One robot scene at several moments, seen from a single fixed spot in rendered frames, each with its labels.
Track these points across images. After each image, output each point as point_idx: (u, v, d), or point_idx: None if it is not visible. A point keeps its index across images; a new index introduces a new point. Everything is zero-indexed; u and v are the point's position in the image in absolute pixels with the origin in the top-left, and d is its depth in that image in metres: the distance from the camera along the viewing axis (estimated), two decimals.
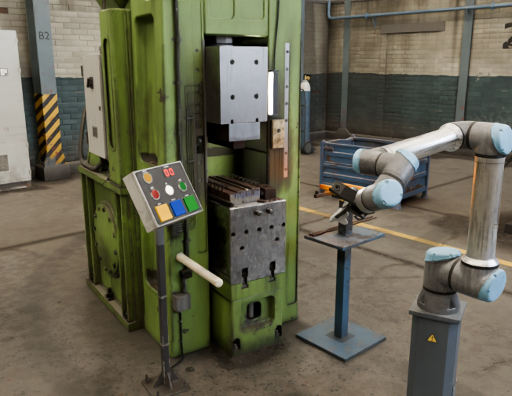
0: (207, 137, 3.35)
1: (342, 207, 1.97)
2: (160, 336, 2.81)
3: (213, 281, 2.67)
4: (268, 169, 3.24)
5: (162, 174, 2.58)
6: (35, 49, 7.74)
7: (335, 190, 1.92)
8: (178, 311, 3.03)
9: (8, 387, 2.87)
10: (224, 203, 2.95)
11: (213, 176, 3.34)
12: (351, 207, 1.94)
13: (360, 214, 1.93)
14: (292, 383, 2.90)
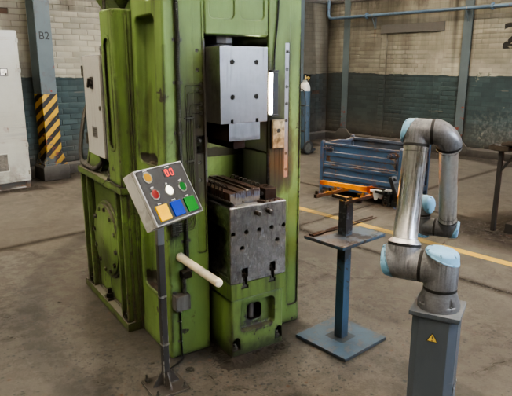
0: (207, 137, 3.35)
1: (382, 191, 2.93)
2: (160, 336, 2.81)
3: (213, 281, 2.67)
4: (268, 169, 3.24)
5: (162, 174, 2.58)
6: (35, 49, 7.74)
7: (393, 180, 2.88)
8: (178, 311, 3.03)
9: (8, 387, 2.87)
10: (224, 203, 2.95)
11: (213, 176, 3.34)
12: (389, 196, 2.90)
13: (389, 203, 2.90)
14: (292, 383, 2.90)
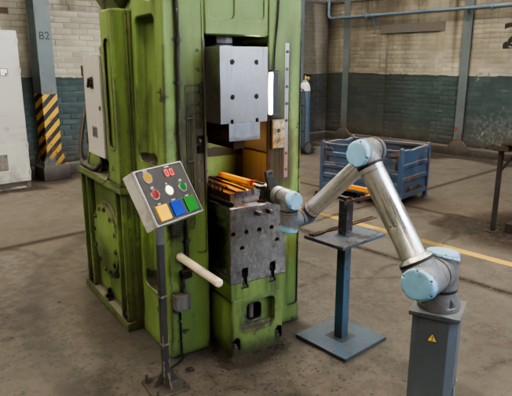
0: (207, 137, 3.35)
1: (260, 185, 2.86)
2: (160, 336, 2.81)
3: (213, 281, 2.67)
4: (268, 169, 3.24)
5: (162, 174, 2.58)
6: (35, 49, 7.74)
7: (267, 174, 2.80)
8: (178, 311, 3.03)
9: (8, 387, 2.87)
10: (224, 203, 2.95)
11: (213, 176, 3.34)
12: (264, 190, 2.83)
13: (265, 197, 2.83)
14: (292, 383, 2.90)
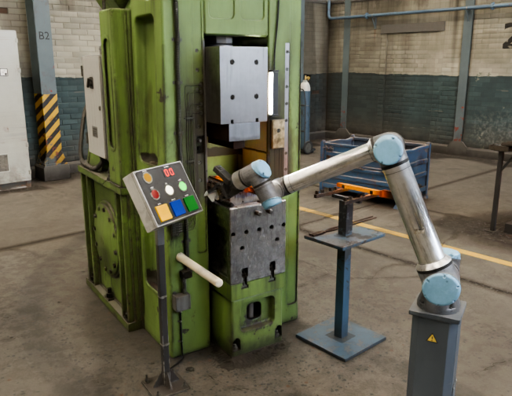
0: (207, 137, 3.35)
1: (214, 186, 2.53)
2: (160, 336, 2.81)
3: (213, 281, 2.67)
4: None
5: (162, 174, 2.58)
6: (35, 49, 7.74)
7: (217, 168, 2.51)
8: (178, 311, 3.03)
9: (8, 387, 2.87)
10: (224, 203, 2.95)
11: (213, 176, 3.34)
12: (222, 186, 2.50)
13: (226, 192, 2.49)
14: (292, 383, 2.90)
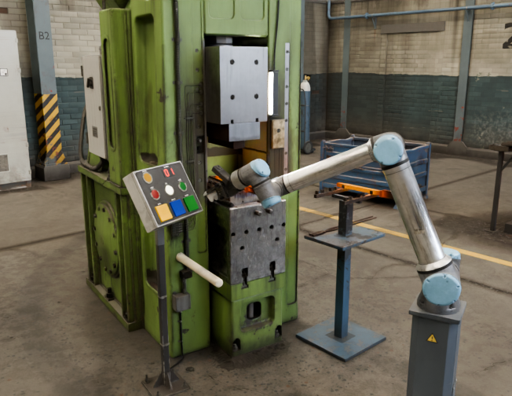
0: (207, 137, 3.35)
1: None
2: (160, 336, 2.81)
3: (213, 281, 2.67)
4: None
5: (162, 174, 2.58)
6: (35, 49, 7.74)
7: (216, 168, 2.50)
8: (178, 311, 3.03)
9: (8, 387, 2.87)
10: (224, 203, 2.95)
11: (213, 176, 3.34)
12: (221, 186, 2.50)
13: (225, 192, 2.49)
14: (292, 383, 2.90)
